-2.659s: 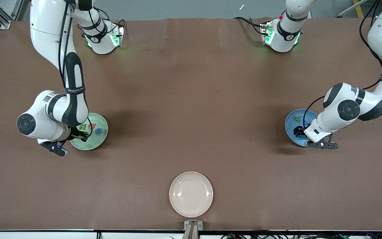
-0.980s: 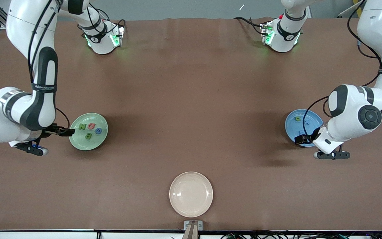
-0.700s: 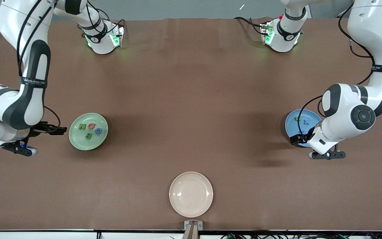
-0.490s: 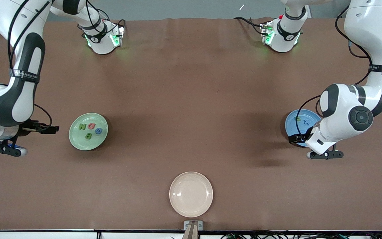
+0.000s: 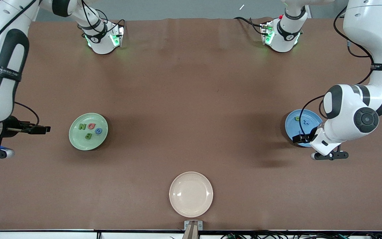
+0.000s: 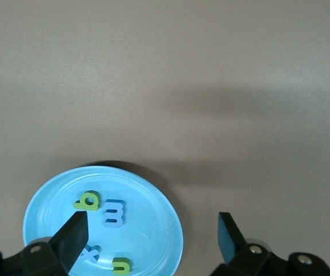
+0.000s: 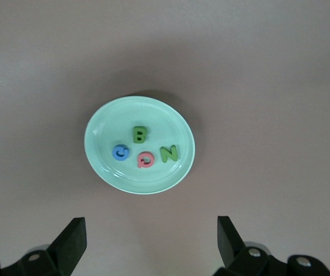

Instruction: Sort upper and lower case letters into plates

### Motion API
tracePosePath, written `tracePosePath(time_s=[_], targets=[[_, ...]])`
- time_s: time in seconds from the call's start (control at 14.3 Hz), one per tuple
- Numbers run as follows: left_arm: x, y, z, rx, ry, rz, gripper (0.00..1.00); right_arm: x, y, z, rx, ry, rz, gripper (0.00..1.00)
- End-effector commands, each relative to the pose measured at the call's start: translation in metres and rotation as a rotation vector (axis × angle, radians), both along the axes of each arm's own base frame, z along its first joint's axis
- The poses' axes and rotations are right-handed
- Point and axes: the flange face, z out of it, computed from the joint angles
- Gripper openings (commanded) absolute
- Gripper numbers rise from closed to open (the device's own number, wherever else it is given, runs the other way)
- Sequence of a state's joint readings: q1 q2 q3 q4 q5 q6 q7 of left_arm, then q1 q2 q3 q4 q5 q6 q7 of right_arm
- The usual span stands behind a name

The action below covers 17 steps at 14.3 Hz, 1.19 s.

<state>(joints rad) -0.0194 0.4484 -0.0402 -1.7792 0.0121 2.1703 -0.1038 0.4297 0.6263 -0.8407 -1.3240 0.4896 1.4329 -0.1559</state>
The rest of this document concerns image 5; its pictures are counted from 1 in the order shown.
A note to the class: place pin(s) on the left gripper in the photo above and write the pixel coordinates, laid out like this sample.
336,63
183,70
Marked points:
303,137

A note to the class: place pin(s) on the blue lowercase letter x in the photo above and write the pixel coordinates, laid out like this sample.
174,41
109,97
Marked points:
306,122

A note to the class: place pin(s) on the green letter N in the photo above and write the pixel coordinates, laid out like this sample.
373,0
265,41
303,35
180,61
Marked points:
82,126

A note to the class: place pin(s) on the green letter B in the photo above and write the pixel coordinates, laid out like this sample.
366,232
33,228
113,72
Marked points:
88,135

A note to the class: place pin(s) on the blue letter G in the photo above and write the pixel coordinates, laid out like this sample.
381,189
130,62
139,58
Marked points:
96,131

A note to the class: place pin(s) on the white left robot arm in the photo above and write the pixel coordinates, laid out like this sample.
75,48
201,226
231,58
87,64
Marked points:
370,26

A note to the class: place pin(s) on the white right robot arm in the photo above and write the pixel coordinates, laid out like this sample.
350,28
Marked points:
8,83

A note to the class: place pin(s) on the blue plate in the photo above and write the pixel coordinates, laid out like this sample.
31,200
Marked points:
292,127

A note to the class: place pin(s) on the light green plate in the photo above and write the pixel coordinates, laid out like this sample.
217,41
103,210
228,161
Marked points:
88,144

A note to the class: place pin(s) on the beige plate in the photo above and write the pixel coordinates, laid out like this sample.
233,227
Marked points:
191,194

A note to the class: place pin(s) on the brown table cover mat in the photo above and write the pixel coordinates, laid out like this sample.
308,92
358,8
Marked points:
191,83

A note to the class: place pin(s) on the white table edge rail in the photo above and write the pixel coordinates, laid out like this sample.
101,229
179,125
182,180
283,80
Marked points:
45,235

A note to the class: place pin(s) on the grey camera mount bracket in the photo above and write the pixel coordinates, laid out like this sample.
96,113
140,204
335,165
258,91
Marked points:
193,227

